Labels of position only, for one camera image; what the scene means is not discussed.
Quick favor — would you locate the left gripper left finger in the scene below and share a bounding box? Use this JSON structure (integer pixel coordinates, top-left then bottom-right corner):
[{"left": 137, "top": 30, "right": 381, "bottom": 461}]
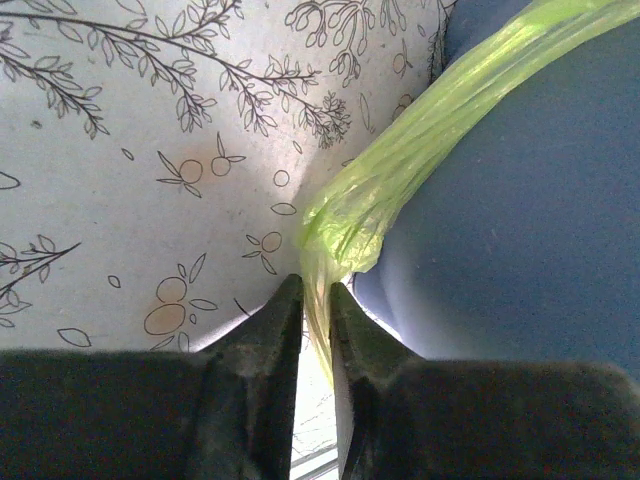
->
[{"left": 189, "top": 274, "right": 303, "bottom": 479}]

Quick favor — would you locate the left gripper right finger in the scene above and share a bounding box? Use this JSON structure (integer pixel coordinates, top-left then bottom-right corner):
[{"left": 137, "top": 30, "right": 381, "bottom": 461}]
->
[{"left": 329, "top": 283, "right": 424, "bottom": 479}]

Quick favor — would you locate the green trash bag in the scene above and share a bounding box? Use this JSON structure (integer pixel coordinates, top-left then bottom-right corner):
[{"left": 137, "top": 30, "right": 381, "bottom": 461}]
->
[{"left": 297, "top": 1, "right": 639, "bottom": 379}]

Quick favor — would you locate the blue trash bin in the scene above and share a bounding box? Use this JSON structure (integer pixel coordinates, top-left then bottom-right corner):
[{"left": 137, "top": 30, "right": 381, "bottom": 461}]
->
[{"left": 354, "top": 21, "right": 639, "bottom": 374}]

